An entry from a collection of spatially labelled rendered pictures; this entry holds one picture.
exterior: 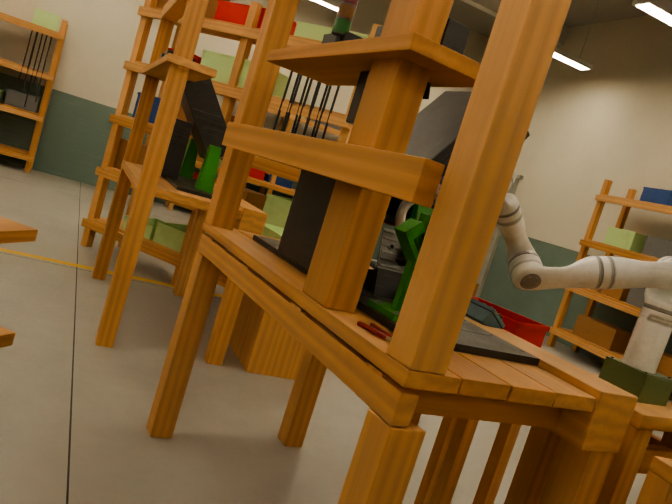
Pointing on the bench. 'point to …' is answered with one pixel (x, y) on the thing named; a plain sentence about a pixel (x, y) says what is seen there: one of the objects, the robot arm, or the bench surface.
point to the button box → (486, 315)
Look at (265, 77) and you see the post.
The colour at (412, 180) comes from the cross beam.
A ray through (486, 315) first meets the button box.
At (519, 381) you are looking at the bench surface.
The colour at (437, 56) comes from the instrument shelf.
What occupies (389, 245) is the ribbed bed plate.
